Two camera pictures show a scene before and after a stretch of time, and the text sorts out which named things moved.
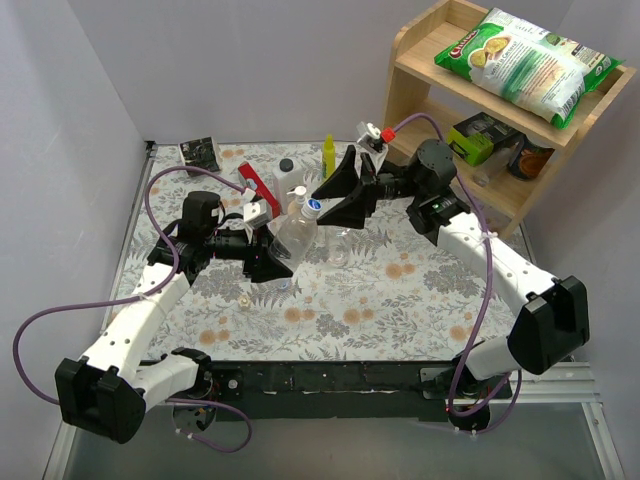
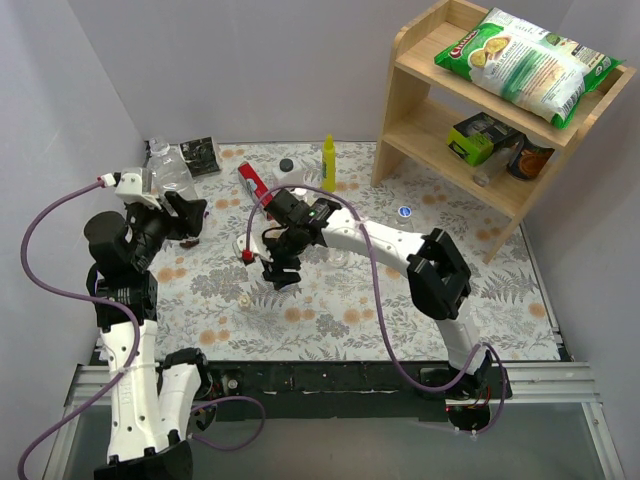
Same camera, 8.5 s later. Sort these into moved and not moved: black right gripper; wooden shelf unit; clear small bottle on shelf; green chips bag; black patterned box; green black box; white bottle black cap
Moved: black right gripper
Not moved: clear small bottle on shelf; black patterned box; green chips bag; white bottle black cap; green black box; wooden shelf unit
